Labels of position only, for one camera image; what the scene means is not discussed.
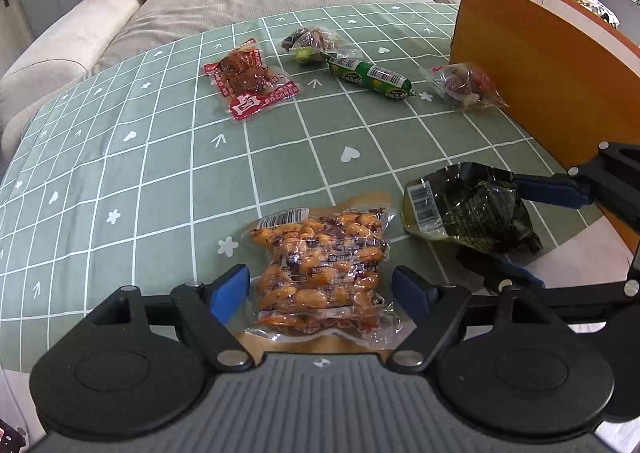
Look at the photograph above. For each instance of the clear peanut packet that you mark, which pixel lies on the clear peanut packet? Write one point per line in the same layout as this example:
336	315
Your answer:
320	273

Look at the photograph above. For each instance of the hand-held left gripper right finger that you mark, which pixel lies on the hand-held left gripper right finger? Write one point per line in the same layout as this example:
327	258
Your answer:
412	293

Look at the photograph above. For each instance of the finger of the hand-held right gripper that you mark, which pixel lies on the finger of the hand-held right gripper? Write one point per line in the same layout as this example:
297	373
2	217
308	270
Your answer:
550	189
590	298

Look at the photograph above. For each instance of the green wrapped sausage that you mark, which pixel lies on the green wrapped sausage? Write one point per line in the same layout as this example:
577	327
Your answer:
370	78

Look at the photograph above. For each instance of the green checked tablecloth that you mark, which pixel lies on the green checked tablecloth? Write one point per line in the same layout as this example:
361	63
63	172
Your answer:
125	183

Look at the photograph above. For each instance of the clear dark red snack packet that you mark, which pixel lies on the clear dark red snack packet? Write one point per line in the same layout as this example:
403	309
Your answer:
465	83

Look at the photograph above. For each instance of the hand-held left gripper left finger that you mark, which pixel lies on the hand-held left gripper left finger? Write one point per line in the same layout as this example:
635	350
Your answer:
232	290

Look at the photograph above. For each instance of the red meat snack packet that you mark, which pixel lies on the red meat snack packet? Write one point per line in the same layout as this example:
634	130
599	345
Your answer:
245	78

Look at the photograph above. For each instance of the orange cardboard box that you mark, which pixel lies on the orange cardboard box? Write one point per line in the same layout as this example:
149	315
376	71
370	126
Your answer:
525	73

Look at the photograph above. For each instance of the clear brown snack packet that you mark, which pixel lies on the clear brown snack packet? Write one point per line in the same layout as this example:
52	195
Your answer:
310	40

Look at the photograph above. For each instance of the dark green snack packet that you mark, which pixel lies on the dark green snack packet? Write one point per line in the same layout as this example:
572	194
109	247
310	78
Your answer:
475	213

